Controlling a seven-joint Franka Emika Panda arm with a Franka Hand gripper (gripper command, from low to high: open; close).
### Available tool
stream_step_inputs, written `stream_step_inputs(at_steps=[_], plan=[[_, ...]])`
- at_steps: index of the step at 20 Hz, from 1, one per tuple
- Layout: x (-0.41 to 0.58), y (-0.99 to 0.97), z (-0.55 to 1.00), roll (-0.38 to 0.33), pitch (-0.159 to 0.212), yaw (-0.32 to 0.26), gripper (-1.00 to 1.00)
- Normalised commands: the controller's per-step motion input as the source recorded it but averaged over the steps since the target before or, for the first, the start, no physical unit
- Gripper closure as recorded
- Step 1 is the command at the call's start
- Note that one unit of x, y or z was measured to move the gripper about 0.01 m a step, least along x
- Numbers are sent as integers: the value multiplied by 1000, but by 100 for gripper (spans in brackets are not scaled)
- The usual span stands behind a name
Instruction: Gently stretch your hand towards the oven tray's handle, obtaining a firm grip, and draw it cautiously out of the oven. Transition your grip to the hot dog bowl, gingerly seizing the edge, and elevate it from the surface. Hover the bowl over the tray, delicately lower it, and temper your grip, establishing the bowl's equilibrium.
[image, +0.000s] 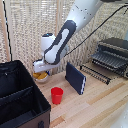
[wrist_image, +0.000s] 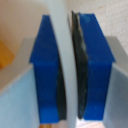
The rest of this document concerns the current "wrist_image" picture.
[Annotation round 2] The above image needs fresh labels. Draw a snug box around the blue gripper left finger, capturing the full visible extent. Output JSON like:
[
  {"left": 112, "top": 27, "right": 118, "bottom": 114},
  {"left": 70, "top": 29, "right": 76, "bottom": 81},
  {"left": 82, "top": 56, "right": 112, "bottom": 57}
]
[{"left": 0, "top": 14, "right": 68, "bottom": 128}]

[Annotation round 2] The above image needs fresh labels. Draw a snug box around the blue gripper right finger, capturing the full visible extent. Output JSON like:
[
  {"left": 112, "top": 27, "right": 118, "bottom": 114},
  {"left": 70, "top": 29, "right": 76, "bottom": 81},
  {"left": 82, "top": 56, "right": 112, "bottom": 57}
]
[{"left": 70, "top": 12, "right": 128, "bottom": 128}]

